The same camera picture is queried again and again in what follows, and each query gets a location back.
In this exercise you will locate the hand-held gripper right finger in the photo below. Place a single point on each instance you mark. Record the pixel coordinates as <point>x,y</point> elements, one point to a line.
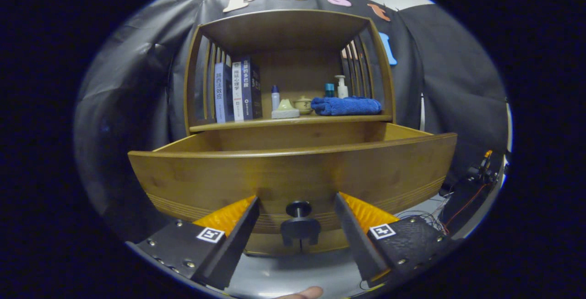
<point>356,239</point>

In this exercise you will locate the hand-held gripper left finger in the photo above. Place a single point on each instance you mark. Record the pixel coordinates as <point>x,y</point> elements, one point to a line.
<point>234,246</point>

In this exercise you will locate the black drawer knob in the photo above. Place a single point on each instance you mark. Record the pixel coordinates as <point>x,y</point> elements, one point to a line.
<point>300,228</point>

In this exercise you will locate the wooden drawer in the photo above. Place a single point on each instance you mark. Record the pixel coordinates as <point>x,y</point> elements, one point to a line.
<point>274,175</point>

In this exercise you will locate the pale green scrubbing brush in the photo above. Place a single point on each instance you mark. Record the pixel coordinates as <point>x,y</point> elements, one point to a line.
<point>285,112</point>

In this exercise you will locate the wooden countertop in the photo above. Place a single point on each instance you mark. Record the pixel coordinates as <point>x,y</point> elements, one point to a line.
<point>256,121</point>

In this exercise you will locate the wooden cabinet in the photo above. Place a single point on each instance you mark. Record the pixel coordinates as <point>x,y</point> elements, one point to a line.
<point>284,29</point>

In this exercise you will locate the blue folded towel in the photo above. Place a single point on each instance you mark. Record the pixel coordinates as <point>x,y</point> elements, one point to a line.
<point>345,106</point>

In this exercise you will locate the beige lidded tea cup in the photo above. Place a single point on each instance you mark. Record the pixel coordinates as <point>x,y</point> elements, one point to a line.
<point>304,106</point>

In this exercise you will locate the black device with orange tip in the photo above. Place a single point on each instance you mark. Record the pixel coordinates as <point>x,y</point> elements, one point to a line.
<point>483,171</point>

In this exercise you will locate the white pump bottle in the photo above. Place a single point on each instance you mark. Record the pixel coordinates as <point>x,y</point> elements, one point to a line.
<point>342,91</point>

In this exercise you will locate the teal bottle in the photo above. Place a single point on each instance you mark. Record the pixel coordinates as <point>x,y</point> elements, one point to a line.
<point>329,90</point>

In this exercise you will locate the light blue book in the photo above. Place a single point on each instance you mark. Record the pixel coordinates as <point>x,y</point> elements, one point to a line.
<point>219,95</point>

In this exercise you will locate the white bottle blue cap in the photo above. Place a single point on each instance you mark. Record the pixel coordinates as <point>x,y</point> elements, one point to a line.
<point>275,100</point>

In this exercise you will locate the white spine book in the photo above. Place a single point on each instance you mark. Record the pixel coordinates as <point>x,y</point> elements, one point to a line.
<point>237,93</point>

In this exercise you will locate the dark navy book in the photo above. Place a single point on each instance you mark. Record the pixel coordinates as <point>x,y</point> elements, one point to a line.
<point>251,88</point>

